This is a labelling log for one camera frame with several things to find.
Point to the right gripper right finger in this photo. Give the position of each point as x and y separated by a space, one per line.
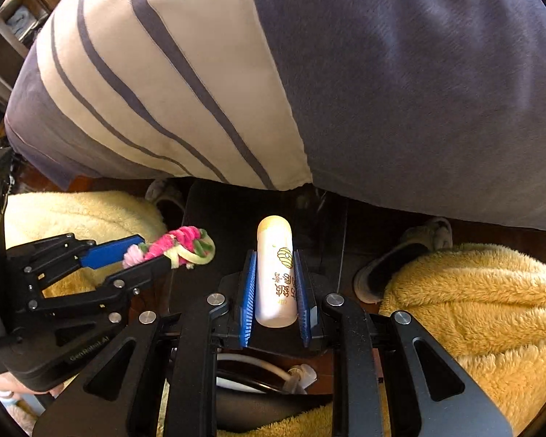
390 376

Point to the yellow fluffy right leg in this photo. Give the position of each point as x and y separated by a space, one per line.
486 305

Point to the white lotion bottle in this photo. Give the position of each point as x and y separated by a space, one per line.
276 295

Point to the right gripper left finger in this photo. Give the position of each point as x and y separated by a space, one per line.
158 368

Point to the yellow fluffy left leg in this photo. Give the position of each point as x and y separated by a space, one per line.
97 216

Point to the yellow fluffy leg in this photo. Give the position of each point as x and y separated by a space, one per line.
486 305
97 216

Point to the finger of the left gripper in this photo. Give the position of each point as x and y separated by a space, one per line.
52 259
117 288

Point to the right hand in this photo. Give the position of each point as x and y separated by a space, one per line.
10 384

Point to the pink green knitted toy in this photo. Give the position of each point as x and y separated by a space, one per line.
187 246

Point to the grey slipper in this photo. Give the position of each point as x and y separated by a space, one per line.
370 281

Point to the blue white striped bedspread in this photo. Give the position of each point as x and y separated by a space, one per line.
430 106

